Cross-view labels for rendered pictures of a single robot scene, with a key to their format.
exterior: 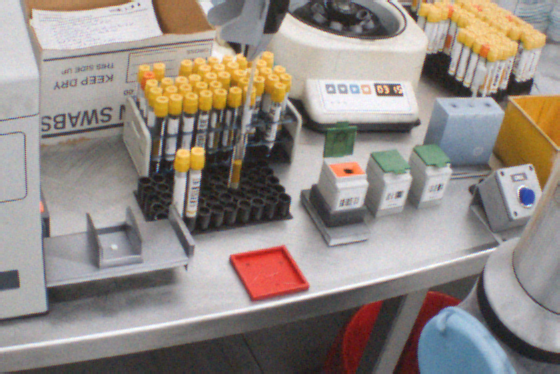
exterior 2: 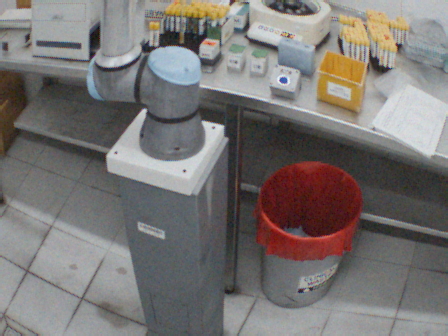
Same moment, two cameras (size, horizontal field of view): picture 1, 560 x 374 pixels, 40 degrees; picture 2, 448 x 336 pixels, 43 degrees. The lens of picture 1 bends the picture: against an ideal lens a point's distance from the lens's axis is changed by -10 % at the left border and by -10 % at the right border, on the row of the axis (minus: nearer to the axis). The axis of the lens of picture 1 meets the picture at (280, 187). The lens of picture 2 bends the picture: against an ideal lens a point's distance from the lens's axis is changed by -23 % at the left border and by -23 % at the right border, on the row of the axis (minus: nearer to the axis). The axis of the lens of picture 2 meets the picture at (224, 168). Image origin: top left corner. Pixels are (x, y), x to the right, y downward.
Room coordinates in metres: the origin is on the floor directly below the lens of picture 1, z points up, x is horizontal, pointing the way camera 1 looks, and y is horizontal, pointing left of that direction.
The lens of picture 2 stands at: (-0.20, -1.36, 1.95)
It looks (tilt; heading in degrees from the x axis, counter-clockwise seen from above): 42 degrees down; 51
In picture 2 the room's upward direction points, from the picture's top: 1 degrees clockwise
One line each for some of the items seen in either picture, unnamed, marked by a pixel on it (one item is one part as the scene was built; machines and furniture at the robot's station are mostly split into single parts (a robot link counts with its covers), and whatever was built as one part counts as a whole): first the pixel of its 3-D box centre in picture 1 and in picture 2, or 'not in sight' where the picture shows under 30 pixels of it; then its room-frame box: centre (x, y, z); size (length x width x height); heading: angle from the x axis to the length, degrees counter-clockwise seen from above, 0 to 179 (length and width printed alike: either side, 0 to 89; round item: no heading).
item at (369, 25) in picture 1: (340, 24); (291, 9); (1.15, -0.04, 0.97); 0.15 x 0.15 x 0.07
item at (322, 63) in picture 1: (340, 45); (289, 17); (1.14, -0.05, 0.94); 0.30 x 0.24 x 0.12; 23
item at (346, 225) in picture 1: (336, 207); (209, 59); (0.80, -0.07, 0.89); 0.09 x 0.05 x 0.04; 29
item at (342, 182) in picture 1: (341, 189); (209, 51); (0.80, -0.07, 0.92); 0.05 x 0.04 x 0.06; 29
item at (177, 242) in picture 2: not in sight; (180, 274); (0.50, -0.32, 0.44); 0.20 x 0.20 x 0.87; 32
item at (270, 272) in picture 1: (269, 272); not in sight; (0.68, -0.01, 0.88); 0.07 x 0.07 x 0.01; 32
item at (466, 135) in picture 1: (462, 134); (296, 57); (0.98, -0.23, 0.92); 0.10 x 0.07 x 0.10; 117
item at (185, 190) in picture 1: (216, 168); (173, 33); (0.78, 0.08, 0.93); 0.17 x 0.09 x 0.11; 122
